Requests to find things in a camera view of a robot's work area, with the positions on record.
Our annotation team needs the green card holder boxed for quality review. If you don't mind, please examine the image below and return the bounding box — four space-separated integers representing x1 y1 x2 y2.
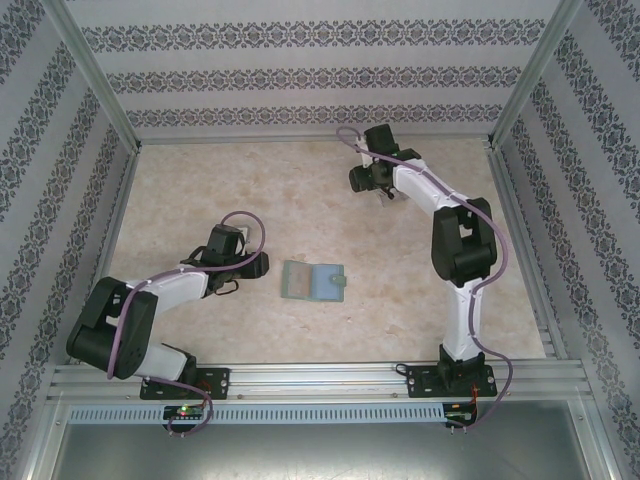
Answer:
279 259 347 304

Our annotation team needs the grey metal panel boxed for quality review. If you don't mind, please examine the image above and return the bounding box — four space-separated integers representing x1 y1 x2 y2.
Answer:
49 422 601 480

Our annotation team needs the aluminium frame back rail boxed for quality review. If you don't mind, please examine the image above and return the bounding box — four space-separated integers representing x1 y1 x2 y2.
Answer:
135 135 494 148

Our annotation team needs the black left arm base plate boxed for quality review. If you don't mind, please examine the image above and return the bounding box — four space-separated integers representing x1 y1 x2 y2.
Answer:
139 367 232 402

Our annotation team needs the aluminium frame side rail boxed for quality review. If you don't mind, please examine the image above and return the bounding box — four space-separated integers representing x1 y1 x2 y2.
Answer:
92 144 145 289

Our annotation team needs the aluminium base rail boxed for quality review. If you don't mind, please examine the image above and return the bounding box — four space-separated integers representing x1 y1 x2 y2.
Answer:
47 360 592 404

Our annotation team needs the slotted grey cable duct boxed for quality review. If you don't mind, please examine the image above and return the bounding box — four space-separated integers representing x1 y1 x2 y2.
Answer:
67 402 447 424

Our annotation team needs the aluminium frame post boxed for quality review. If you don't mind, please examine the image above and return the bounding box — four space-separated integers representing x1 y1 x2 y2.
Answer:
484 0 587 150
49 0 142 150
582 397 625 480
22 394 69 480

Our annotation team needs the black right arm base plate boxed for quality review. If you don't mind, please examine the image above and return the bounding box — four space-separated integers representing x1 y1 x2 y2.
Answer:
407 363 499 400

